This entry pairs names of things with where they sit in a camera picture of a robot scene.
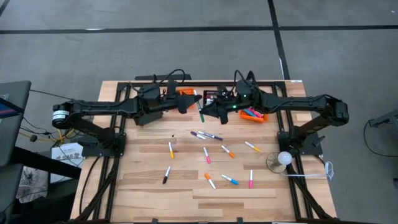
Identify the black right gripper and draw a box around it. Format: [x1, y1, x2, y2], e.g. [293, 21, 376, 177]
[198, 80, 259, 125]

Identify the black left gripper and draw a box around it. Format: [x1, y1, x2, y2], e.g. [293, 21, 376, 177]
[155, 93, 203, 114]

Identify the green thin marker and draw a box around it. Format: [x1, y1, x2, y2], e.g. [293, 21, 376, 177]
[193, 89, 205, 123]

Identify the blue-capped white thin marker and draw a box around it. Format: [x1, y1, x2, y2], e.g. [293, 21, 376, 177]
[221, 174, 239, 185]

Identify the black-capped white thin marker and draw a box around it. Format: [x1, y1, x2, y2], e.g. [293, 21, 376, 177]
[162, 166, 172, 185]

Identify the orange slotted plastic basket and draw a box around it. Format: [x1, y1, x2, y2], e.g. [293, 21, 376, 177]
[238, 107, 269, 124]
[175, 88, 197, 110]

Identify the black bar device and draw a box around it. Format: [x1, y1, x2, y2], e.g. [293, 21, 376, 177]
[134, 73, 192, 82]

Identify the brass lamp with white bulb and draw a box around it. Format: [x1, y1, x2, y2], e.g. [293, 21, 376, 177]
[266, 151, 294, 174]

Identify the white paper sheet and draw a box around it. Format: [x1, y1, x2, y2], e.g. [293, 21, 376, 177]
[51, 142, 84, 184]

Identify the patterned cloth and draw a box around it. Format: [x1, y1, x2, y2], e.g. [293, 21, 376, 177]
[15, 166, 52, 203]

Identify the grey side table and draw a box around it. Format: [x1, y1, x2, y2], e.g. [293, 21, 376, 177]
[0, 80, 32, 169]

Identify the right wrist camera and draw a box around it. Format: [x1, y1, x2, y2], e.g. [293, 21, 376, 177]
[217, 85, 234, 101]

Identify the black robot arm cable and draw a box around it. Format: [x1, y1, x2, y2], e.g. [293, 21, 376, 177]
[233, 70, 259, 91]
[154, 68, 187, 94]

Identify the white lamp cable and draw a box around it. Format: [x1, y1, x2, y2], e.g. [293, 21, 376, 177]
[284, 161, 335, 182]

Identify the yellow cable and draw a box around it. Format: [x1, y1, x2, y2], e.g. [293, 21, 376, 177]
[57, 128, 78, 144]

